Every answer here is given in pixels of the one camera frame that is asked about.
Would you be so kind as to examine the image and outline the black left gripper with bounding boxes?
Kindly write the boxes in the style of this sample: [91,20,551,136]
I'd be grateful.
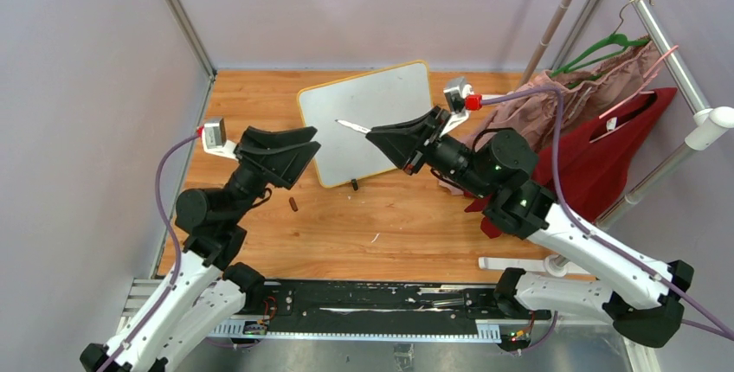
[224,127,319,224]

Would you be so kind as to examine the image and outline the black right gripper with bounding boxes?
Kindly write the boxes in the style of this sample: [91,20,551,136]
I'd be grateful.
[366,106,494,201]

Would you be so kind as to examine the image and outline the yellow framed whiteboard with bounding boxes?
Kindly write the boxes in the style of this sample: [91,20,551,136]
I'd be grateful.
[297,61,434,189]

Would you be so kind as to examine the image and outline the brown whiteboard marker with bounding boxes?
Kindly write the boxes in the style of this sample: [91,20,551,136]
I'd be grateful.
[335,119,371,134]

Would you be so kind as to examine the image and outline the brown marker cap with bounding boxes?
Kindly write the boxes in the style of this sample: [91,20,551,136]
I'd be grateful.
[288,197,299,212]

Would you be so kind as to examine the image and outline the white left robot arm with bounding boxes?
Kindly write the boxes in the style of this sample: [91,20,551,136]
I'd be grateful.
[80,119,320,371]

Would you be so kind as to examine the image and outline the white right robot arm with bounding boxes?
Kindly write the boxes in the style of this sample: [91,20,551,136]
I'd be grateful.
[365,107,693,349]

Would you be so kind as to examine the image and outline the red garment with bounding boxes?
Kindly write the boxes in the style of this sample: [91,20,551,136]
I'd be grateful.
[471,87,678,221]

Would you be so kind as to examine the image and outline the green clothes hanger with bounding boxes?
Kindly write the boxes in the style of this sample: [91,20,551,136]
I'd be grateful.
[549,0,654,77]

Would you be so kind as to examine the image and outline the pink clothes hanger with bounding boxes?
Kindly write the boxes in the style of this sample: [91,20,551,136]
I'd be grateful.
[590,45,679,143]

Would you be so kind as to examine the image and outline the pink garment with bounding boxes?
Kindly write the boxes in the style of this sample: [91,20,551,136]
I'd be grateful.
[438,41,669,196]

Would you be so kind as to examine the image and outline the metal clothes rack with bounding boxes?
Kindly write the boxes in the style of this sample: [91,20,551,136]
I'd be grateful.
[478,0,733,275]

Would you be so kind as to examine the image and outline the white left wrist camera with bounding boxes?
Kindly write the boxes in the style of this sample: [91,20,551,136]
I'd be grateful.
[200,117,236,160]

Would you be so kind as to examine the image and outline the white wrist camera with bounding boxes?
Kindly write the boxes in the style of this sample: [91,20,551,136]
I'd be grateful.
[200,117,236,160]
[441,76,473,136]

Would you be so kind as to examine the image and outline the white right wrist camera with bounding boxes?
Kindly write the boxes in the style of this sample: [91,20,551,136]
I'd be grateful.
[441,76,473,136]

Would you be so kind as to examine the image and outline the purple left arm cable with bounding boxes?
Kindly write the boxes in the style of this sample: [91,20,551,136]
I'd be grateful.
[94,125,206,372]

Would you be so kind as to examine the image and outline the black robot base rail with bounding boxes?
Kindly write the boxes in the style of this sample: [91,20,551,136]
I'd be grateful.
[117,277,647,353]

